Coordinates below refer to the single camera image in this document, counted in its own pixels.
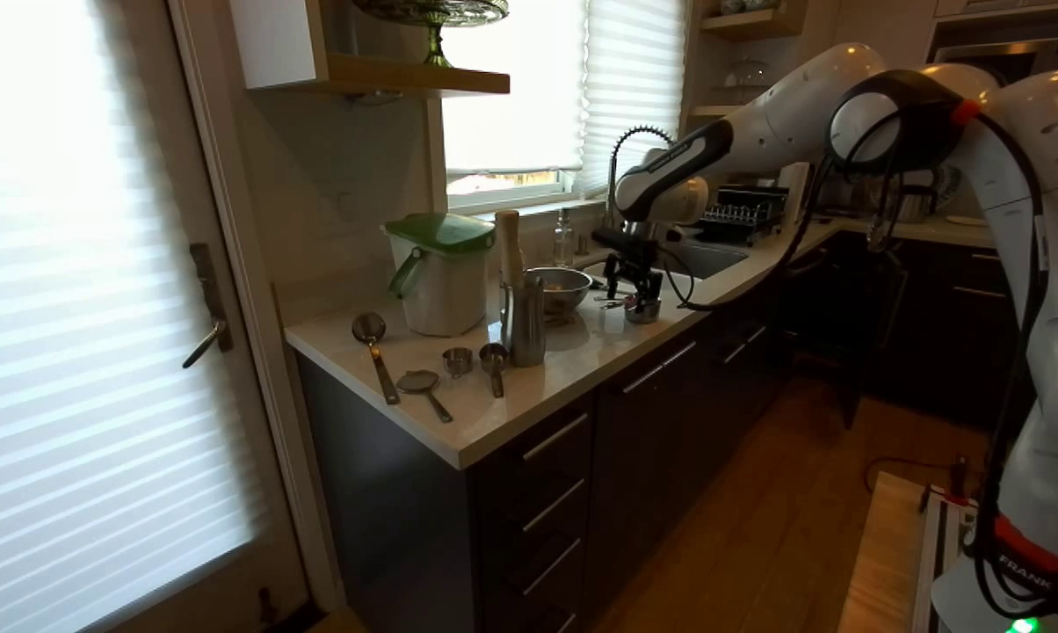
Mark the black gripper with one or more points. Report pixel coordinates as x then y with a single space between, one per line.
634 258

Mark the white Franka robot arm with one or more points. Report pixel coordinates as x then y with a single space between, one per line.
786 110

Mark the tall silver steel cup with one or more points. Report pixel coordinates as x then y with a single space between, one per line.
528 321

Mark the small steel measuring cup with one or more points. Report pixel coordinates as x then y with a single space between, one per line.
457 360

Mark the flat round measuring spoon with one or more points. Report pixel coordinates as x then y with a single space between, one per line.
418 381

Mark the large round measuring spoon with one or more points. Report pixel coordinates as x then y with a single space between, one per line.
369 333

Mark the steel mixing bowl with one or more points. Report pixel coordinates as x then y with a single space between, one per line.
562 288

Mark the clear plastic water bottle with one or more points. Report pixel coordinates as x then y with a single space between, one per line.
562 240

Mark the dark sink cabinet door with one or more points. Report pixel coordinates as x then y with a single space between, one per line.
747 371

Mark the black dish rack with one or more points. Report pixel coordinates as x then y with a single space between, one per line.
750 213

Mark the steel faucet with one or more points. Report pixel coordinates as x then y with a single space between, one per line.
623 144

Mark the white container with green lid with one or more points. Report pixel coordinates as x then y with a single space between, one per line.
443 281

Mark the dark drawer cabinet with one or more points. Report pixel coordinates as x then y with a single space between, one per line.
528 504

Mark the open wooden shelves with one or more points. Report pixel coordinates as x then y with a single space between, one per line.
738 70

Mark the green glass cake stand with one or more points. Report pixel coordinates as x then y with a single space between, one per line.
435 15

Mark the wooden platform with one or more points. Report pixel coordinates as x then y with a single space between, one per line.
885 564

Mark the glass door with white blind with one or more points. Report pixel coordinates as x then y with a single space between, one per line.
91 319

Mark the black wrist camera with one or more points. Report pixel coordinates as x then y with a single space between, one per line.
612 236

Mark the window with white frame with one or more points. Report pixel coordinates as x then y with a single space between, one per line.
514 117

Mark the dark back wall cabinets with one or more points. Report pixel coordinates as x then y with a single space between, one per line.
950 328

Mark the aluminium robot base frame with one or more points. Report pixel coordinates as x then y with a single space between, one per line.
952 550

